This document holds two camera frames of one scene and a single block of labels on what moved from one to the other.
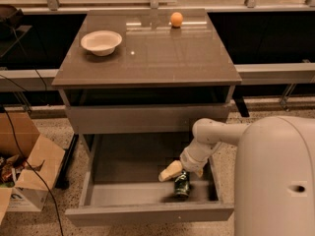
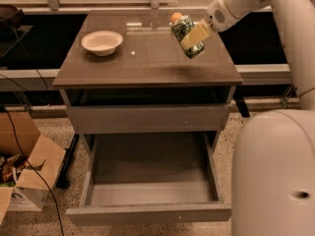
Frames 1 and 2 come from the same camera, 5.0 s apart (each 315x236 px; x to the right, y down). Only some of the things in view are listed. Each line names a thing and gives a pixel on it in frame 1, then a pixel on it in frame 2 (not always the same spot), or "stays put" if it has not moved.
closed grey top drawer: (144, 118) stays put
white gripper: (190, 160) -> (217, 17)
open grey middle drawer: (121, 184) stays put
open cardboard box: (19, 136) stays put
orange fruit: (176, 19) stays put
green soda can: (182, 185) -> (179, 27)
